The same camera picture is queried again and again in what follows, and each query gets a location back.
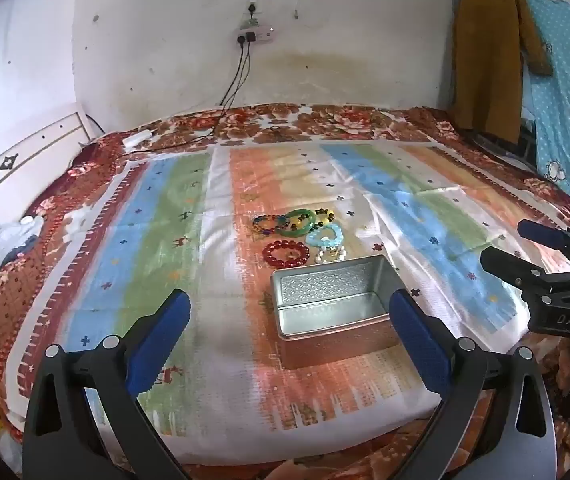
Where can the white power strip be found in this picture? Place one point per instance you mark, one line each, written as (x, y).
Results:
(260, 35)

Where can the blue rabbit print curtain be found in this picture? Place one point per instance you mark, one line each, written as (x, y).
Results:
(560, 110)

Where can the white charger block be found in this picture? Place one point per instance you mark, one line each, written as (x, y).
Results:
(137, 138)

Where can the green jade bangle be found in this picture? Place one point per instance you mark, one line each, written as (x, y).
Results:
(292, 232)

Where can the wall socket with plug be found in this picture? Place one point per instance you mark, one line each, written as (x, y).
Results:
(251, 9)

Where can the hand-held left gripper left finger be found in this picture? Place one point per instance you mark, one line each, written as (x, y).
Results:
(162, 340)

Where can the striped colourful mat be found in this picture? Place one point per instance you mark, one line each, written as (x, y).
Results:
(165, 220)

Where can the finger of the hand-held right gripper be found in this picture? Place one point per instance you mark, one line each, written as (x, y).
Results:
(565, 237)
(507, 267)

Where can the brown hanging garment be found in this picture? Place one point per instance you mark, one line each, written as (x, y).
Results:
(485, 60)

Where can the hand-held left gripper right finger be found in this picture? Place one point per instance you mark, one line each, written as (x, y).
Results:
(417, 340)

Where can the white headboard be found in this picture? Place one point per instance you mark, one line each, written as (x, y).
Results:
(15, 170)

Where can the silver metal tin box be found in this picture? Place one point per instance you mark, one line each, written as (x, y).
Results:
(325, 305)

